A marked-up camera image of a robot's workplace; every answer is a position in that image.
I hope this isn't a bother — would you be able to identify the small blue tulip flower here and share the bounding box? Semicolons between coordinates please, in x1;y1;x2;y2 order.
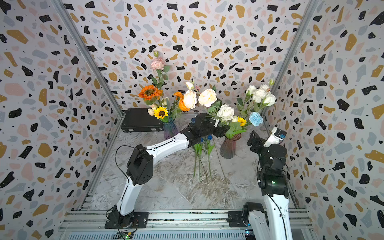
204;135;215;179

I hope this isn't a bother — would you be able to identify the brown ribbed glass vase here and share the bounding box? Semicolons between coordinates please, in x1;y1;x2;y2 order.
220;134;242;159

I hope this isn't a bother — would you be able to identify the light blue carnation bouquet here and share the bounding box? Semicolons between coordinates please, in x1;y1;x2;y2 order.
249;112;264;127

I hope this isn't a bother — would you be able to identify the purple ribbed glass vase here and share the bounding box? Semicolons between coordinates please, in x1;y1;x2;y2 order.
163;117;179;140

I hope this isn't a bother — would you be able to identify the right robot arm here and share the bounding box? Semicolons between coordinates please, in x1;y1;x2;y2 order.
241;128;293;240

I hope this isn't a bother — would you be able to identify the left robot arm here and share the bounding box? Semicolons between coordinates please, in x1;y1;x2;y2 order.
105;113;230;231

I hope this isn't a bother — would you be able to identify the yellow flower right bouquet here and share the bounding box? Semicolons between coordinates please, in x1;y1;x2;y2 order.
237;117;247;127

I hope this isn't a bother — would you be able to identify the peach carnation stem right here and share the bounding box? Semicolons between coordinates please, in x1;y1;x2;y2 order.
183;82;224;121

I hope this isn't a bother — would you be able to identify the white flower bouquet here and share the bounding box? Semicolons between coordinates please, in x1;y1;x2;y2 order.
214;79;277;139

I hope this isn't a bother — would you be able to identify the orange rose flower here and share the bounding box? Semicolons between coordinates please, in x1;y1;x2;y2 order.
179;98;190;112

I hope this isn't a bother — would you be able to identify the orange marigold flower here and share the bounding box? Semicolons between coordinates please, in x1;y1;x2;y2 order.
174;92;184;99

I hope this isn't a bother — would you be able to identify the yellow sunflower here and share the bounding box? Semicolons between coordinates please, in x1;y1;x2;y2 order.
154;107;169;120

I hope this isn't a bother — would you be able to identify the large orange gerbera flower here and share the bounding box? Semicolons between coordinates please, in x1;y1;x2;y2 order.
139;85;163;101

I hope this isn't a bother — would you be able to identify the black rectangular case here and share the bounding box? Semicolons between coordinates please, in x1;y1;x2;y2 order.
121;108;164;133

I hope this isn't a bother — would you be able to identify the pink carnation stem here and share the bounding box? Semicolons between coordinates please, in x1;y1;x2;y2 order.
151;51;170;90

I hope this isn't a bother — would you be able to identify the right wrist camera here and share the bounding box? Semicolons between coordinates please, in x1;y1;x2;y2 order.
264;127;287;148

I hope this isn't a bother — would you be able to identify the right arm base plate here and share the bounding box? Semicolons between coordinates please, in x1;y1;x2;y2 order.
227;210;269;228

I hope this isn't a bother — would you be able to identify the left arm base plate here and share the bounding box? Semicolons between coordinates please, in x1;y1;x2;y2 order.
105;212;149;230

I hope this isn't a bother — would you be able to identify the aluminium front rail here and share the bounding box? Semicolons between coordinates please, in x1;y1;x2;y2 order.
58;209;317;240

